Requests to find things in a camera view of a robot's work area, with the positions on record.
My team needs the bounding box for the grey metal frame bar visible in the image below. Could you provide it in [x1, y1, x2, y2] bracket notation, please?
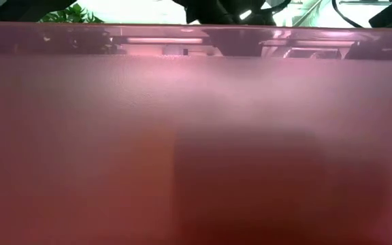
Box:
[291, 0, 323, 28]

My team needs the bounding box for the green leafy plant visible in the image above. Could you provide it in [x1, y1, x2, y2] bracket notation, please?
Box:
[38, 3, 105, 25]

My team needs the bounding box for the black cable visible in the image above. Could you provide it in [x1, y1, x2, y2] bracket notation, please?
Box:
[331, 0, 365, 29]

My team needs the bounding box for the pink translucent plastic basket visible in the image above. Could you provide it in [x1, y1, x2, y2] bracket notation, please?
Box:
[0, 20, 392, 245]

